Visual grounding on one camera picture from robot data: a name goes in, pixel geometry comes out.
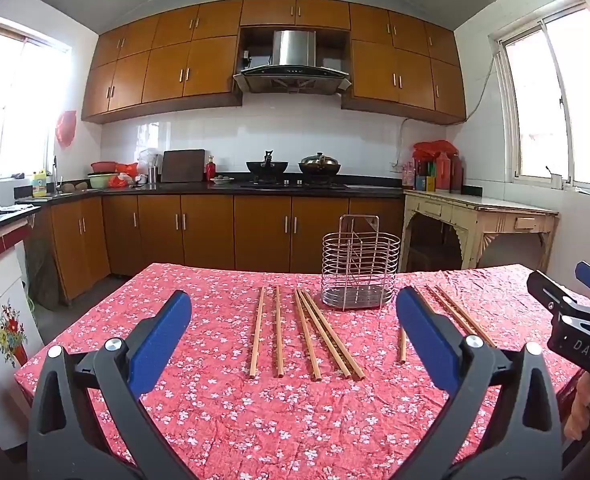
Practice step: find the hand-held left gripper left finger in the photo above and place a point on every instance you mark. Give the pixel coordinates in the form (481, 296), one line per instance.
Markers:
(162, 335)

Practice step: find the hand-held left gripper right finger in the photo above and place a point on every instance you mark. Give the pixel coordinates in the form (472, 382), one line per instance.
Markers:
(425, 330)

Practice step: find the set of wooden chopsticks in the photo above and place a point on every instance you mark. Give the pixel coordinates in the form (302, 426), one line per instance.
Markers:
(278, 335)

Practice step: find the person's right hand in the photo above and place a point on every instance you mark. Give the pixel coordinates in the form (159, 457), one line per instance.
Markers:
(580, 405)

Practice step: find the red floral tablecloth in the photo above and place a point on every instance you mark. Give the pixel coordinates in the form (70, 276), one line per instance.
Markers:
(225, 410)

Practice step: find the small white cup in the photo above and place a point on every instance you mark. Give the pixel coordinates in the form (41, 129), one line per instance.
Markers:
(555, 180)

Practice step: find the cream wooden side table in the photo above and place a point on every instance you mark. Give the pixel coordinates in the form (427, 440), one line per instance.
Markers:
(475, 210)

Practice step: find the wooden base cabinets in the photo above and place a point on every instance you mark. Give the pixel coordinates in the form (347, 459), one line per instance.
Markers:
(205, 230)

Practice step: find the dark mesh bag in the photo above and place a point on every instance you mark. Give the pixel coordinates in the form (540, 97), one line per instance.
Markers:
(40, 265)

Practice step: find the dark red thermos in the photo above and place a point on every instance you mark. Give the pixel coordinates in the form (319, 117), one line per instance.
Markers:
(456, 175)

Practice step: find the small yellow box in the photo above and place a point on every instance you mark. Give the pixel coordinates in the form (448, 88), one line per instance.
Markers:
(431, 184)

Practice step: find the small blue box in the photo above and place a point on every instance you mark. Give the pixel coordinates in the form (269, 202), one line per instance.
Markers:
(420, 183)

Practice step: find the black kitchen countertop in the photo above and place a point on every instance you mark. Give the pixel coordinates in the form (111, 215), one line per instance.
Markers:
(375, 191)

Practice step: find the pink label bottle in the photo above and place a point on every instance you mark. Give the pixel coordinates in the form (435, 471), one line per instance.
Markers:
(408, 177)

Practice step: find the red plastic jug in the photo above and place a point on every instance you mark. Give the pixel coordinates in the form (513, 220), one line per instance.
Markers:
(442, 175)

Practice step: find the stainless steel cup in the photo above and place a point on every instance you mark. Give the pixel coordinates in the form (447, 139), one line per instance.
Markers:
(154, 175)

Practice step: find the green basin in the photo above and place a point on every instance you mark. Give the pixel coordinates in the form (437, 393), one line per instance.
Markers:
(100, 181)

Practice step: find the small dish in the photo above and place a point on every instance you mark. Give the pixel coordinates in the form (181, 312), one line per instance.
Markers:
(222, 179)

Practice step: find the white tiled counter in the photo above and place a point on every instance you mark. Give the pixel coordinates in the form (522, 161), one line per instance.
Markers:
(0, 285)

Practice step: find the dark wooden cutting board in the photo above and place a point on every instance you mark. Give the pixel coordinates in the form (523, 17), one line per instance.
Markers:
(182, 166)

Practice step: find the red bottle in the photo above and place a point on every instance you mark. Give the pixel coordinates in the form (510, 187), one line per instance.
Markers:
(211, 170)

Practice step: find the brown potatoes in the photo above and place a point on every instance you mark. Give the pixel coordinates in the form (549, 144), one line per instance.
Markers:
(72, 187)

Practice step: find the white plastic bag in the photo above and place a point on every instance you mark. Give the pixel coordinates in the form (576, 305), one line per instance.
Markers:
(147, 157)

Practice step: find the black gas stove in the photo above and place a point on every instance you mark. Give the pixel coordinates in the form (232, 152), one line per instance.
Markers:
(320, 186)

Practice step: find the red basin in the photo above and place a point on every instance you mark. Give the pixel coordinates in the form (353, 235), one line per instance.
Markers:
(104, 166)

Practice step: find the large red plastic bag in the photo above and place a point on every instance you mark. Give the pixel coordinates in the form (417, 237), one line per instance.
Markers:
(435, 149)

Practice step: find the yellow detergent bottle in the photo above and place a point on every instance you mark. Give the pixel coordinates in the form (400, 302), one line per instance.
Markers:
(39, 187)

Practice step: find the metal faucet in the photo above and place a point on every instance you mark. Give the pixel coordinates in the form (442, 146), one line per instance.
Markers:
(55, 175)

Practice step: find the wok with metal lid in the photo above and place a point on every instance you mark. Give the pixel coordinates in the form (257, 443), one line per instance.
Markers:
(320, 166)

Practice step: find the grey rag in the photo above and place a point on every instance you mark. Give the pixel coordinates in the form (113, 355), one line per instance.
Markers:
(10, 207)

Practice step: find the hanging red plastic bag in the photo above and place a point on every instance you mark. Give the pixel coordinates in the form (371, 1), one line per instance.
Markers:
(66, 127)

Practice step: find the stainless steel range hood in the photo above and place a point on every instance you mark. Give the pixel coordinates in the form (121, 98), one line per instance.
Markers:
(295, 50)

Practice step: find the white wall socket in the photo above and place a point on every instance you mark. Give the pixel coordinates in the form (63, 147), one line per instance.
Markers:
(395, 165)

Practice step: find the sliding window with white frame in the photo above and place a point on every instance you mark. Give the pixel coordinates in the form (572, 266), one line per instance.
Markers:
(540, 110)

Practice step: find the wooden wall cabinets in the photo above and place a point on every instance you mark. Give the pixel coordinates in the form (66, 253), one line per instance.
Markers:
(165, 70)

